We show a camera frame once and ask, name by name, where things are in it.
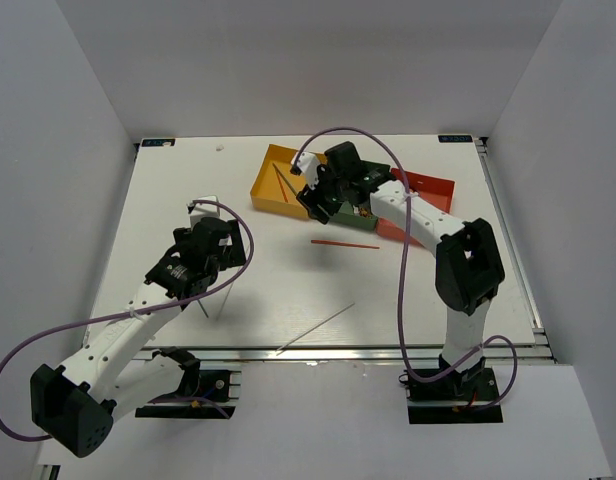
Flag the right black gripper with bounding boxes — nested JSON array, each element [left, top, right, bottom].
[[296, 163, 347, 226]]

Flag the orange chopstick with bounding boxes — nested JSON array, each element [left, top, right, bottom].
[[272, 164, 288, 204], [310, 239, 380, 250]]

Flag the teal chopstick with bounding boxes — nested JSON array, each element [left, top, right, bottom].
[[197, 300, 209, 318], [272, 163, 298, 197]]

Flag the white chopstick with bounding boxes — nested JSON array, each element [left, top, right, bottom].
[[216, 284, 232, 320], [274, 302, 355, 356]]

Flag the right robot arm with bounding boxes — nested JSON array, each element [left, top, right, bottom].
[[291, 142, 505, 399]]

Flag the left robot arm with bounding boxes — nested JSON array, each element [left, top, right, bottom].
[[30, 216, 246, 458]]

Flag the green paper box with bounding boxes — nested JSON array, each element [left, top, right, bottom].
[[312, 159, 393, 232]]

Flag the yellow paper box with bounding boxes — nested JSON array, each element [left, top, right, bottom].
[[250, 144, 309, 220]]

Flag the left blue table label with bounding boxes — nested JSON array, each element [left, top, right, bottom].
[[140, 138, 176, 148]]

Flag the blue table label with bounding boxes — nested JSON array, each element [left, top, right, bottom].
[[140, 138, 176, 148], [438, 134, 473, 143]]

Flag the red paper box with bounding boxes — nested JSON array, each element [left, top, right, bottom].
[[372, 171, 455, 241]]

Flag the right blue table label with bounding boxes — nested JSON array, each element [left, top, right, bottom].
[[438, 134, 473, 143]]

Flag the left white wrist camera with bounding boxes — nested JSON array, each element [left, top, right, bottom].
[[187, 195, 220, 228]]

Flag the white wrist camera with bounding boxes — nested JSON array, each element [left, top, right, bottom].
[[187, 195, 220, 228], [290, 152, 328, 190]]

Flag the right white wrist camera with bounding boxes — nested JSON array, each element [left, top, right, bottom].
[[290, 152, 328, 190]]

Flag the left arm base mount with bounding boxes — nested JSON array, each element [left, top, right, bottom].
[[134, 347, 242, 420]]

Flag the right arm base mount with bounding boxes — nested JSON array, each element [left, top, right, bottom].
[[399, 365, 504, 425]]

